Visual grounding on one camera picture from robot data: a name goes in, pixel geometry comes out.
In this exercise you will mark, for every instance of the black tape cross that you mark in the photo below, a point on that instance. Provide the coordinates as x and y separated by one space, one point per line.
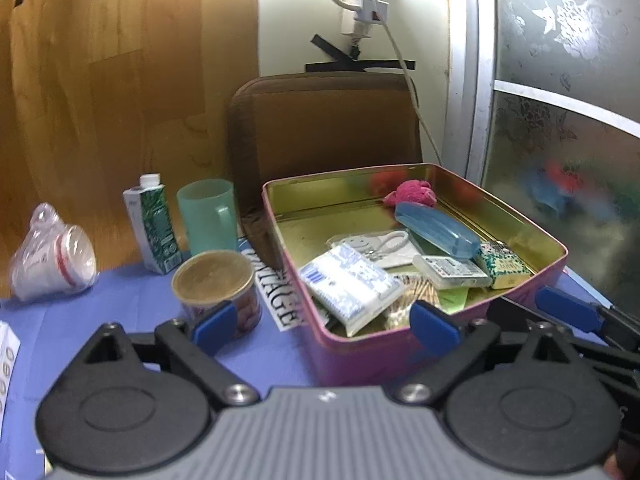
360 65

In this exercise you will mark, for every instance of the bundle of wooden toothpicks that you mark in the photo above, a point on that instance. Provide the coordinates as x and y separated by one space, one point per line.
407 300

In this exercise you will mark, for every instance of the green patterned small box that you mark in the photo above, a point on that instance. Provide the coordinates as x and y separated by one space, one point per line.
505 267

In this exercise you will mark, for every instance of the white paper black letters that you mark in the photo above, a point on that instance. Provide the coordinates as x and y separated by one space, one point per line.
282 300

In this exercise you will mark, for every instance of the plastic wrapped paper cups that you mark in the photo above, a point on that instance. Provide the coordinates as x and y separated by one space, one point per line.
55 260

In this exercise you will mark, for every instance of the green white drink carton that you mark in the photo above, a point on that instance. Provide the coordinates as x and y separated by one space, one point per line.
152 230

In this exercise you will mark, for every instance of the white blue print tissue pack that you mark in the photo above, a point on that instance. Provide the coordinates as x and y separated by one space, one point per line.
350 285

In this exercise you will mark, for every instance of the frosted glass sliding door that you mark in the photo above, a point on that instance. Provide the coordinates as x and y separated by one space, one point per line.
560 85

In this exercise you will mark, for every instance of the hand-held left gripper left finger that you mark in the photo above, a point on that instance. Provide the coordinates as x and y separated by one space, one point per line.
216 322

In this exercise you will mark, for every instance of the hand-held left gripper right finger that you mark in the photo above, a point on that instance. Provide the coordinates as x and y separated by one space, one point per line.
432 327

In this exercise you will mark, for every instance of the blue tablecloth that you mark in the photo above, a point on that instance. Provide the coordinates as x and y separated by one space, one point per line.
115 300

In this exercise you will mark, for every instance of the pink fluffy cloth ball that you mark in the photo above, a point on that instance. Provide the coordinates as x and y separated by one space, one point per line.
412 194

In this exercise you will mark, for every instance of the green paper slip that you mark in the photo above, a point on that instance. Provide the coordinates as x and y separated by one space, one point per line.
452 299

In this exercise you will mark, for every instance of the white label sheet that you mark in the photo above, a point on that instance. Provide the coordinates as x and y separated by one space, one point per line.
6 360

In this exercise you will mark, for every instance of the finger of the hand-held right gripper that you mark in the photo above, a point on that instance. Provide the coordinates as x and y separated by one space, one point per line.
615 360
565 305

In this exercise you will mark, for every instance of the teal plastic cup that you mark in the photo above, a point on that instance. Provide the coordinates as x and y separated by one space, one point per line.
207 215

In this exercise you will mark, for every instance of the gold lid food can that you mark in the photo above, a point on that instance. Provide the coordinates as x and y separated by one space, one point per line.
215 275

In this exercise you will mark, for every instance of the blue plastic case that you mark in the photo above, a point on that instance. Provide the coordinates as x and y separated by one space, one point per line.
435 230

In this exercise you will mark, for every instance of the pink tin box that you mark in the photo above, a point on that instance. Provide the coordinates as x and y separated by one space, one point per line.
360 360

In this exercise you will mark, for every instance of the wooden board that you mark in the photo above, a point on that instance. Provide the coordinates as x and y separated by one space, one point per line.
110 85

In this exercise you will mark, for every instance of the small white flat box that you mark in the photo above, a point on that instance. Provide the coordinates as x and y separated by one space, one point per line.
452 272

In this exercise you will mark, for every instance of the white power strip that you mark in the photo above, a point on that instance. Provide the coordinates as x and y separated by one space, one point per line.
365 10

